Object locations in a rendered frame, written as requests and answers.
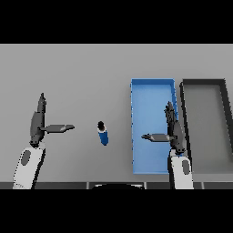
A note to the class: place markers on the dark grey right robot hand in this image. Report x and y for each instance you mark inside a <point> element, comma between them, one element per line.
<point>176,133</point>

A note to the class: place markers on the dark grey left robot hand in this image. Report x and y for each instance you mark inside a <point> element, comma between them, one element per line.
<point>37,124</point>

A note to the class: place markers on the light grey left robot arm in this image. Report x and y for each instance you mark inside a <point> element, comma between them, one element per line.
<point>28,168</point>

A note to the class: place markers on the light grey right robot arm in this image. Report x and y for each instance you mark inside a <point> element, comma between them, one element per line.
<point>181,170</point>

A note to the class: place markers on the blue bin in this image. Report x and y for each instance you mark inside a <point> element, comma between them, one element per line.
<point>151,127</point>

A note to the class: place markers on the dark grey bin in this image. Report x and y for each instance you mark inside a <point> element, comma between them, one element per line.
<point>207,127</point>

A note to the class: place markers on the blue pipe with dark end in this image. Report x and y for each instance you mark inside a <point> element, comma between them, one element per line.
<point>103,135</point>

